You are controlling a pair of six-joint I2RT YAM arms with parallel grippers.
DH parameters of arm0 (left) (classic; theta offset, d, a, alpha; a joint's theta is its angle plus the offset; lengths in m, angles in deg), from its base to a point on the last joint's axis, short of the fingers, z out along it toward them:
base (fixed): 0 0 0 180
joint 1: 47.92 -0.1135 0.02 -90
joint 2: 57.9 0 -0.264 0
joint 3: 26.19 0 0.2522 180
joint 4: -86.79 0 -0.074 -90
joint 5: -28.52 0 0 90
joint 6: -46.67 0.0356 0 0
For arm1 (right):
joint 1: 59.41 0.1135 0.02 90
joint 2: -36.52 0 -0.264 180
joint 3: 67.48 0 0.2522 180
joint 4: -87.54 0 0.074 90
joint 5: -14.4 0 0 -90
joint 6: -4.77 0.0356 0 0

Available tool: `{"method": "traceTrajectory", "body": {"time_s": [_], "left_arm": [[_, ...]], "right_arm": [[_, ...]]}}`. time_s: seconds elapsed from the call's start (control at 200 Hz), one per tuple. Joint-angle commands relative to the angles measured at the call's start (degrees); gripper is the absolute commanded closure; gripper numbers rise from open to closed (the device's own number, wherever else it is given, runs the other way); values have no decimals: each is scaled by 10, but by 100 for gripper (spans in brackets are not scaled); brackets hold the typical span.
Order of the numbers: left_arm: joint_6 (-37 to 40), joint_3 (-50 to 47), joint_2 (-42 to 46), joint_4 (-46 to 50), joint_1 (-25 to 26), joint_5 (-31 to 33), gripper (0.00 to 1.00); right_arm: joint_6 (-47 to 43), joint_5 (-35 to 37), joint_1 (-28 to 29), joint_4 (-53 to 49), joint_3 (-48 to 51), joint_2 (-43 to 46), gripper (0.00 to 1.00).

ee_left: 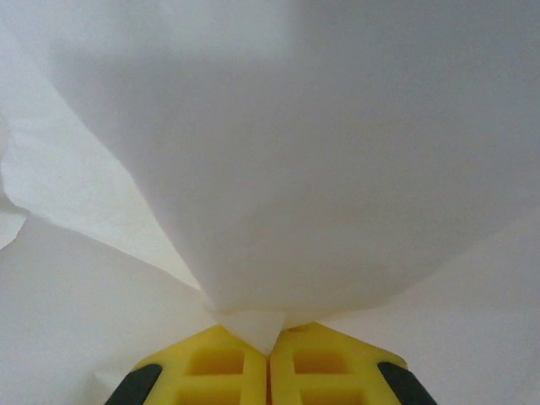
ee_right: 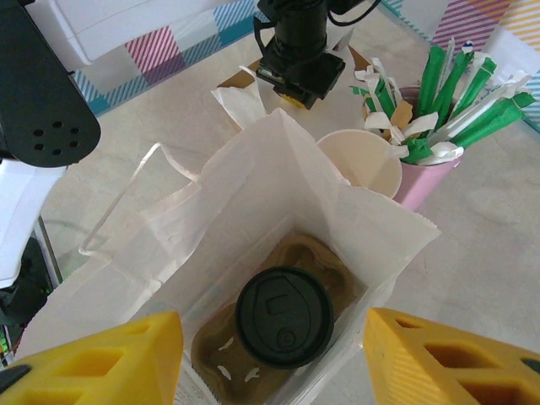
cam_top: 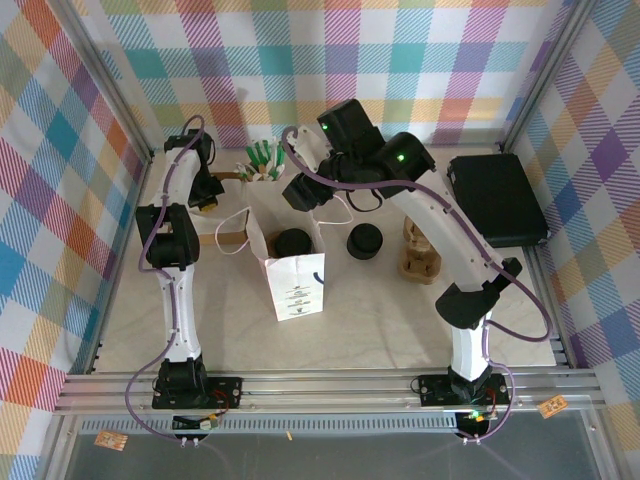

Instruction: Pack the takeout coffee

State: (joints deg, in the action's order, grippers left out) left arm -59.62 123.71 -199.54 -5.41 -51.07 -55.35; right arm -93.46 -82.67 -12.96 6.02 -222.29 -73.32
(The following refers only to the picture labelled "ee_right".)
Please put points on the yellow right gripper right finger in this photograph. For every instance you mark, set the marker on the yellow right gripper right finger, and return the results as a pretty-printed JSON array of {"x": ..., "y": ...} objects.
[{"x": 384, "y": 371}]

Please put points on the stack of white napkins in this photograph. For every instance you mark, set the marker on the stack of white napkins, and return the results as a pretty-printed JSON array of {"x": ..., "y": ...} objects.
[{"x": 240, "y": 101}]

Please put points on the pink straw holder cup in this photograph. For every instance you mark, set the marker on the pink straw holder cup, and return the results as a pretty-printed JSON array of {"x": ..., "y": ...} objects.
[{"x": 422, "y": 185}]

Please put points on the brown cardboard napkin tray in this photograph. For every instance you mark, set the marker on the brown cardboard napkin tray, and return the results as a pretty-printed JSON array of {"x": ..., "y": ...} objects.
[{"x": 358, "y": 59}]

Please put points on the green wrapped straw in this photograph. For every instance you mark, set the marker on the green wrapped straw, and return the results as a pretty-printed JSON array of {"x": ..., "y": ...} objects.
[
  {"x": 431, "y": 80},
  {"x": 453, "y": 84},
  {"x": 476, "y": 84}
]

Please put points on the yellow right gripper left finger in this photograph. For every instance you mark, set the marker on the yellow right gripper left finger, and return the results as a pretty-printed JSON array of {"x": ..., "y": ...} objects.
[{"x": 164, "y": 367}]

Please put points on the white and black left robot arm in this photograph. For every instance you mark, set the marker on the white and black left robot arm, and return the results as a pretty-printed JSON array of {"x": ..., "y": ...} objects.
[{"x": 42, "y": 105}]

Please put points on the white paper bag deer logo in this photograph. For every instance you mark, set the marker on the white paper bag deer logo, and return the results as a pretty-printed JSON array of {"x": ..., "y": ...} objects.
[{"x": 270, "y": 177}]

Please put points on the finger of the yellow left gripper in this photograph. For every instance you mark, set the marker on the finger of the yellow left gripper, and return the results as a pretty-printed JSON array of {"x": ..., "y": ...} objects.
[{"x": 293, "y": 100}]

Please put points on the brown pulp cup carrier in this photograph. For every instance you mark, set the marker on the brown pulp cup carrier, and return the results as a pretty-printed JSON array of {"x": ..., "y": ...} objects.
[{"x": 219, "y": 337}]

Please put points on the stack of paper cups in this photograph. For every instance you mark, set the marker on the stack of paper cups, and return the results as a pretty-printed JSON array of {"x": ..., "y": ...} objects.
[{"x": 358, "y": 160}]

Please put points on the black plastic cup lid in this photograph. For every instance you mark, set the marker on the black plastic cup lid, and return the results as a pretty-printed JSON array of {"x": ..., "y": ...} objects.
[{"x": 282, "y": 316}]

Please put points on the white wrapped straw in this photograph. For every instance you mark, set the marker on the white wrapped straw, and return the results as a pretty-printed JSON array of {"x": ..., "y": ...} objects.
[
  {"x": 373, "y": 73},
  {"x": 512, "y": 82}
]

